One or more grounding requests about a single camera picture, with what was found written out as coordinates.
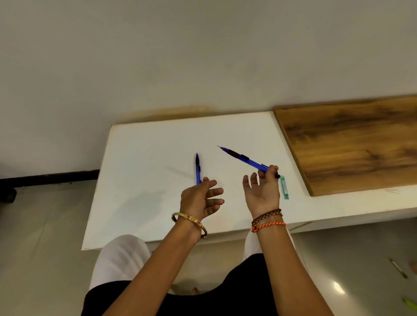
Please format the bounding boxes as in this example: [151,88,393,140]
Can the person's left forearm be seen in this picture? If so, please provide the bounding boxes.
[103,224,201,316]

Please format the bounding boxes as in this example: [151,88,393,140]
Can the black skirting strip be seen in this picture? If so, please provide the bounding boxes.
[0,169,100,188]

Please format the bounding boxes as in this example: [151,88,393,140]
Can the black tunic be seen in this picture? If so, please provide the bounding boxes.
[81,253,281,316]

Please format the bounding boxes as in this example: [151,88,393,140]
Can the copper wire bracelet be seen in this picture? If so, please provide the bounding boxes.
[252,211,283,227]

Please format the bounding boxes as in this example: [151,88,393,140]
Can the white trousers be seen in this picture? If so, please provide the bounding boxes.
[88,227,295,292]

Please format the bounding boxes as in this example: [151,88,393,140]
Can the black object on floor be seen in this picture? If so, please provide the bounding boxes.
[0,188,17,204]

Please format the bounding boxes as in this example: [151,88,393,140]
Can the orange braided bracelet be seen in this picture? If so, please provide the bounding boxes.
[251,221,287,234]

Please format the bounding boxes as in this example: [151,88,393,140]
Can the person's left hand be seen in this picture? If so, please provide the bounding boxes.
[179,177,225,226]

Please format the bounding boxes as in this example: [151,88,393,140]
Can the person's right hand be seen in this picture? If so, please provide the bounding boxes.
[242,165,281,219]

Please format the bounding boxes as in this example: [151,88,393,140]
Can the small wooden stick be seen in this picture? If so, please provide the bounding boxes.
[389,259,408,280]

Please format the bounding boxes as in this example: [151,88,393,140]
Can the person's right forearm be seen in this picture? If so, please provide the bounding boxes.
[257,227,334,316]

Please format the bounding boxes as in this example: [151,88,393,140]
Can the wooden board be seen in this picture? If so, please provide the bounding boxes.
[273,95,417,197]

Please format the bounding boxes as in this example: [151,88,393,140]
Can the brown band bracelet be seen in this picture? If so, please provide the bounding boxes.
[251,208,282,224]

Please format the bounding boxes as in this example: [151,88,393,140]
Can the gold bangle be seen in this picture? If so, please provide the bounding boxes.
[171,212,208,239]

